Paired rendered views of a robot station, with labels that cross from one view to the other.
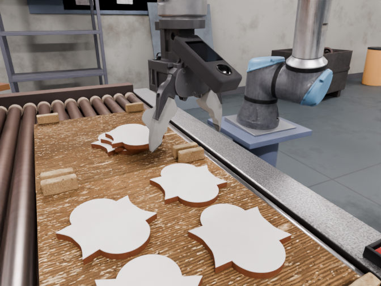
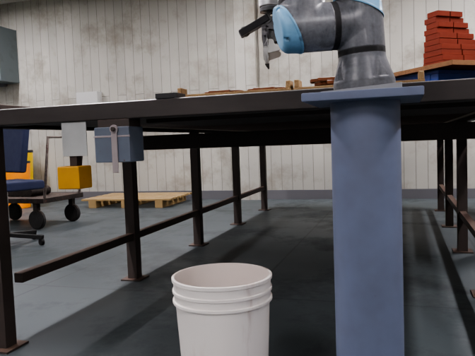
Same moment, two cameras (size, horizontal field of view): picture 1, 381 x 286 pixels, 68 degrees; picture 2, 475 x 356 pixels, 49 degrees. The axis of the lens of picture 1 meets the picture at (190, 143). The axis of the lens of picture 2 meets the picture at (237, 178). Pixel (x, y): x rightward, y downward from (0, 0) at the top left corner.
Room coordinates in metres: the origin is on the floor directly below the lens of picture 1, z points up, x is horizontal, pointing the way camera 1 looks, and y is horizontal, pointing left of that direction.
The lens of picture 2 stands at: (1.67, -1.42, 0.76)
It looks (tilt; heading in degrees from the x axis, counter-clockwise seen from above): 4 degrees down; 134
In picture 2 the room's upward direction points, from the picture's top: 2 degrees counter-clockwise
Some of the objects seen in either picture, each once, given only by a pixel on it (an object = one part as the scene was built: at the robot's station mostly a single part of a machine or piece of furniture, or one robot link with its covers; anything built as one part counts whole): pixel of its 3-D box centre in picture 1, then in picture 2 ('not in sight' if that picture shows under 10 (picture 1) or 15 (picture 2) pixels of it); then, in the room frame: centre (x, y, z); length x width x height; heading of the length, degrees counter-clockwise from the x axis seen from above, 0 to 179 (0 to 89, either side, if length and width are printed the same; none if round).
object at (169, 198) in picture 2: not in sight; (138, 199); (-4.08, 2.66, 0.06); 1.26 x 0.86 x 0.11; 26
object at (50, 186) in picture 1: (59, 184); not in sight; (0.44, 0.24, 0.95); 0.06 x 0.02 x 0.03; 117
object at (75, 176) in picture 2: not in sight; (73, 155); (-0.04, -0.47, 0.74); 0.09 x 0.08 x 0.24; 26
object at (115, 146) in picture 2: not in sight; (118, 145); (0.12, -0.39, 0.77); 0.14 x 0.11 x 0.18; 26
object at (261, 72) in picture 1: (265, 76); (356, 22); (0.98, -0.26, 1.05); 0.13 x 0.12 x 0.14; 47
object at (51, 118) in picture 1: (47, 118); not in sight; (0.82, 0.43, 0.95); 0.06 x 0.02 x 0.03; 117
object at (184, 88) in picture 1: (180, 59); (272, 25); (0.48, 0.02, 1.16); 0.09 x 0.08 x 0.12; 38
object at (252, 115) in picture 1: (259, 108); (362, 70); (0.99, -0.25, 0.93); 0.15 x 0.15 x 0.10
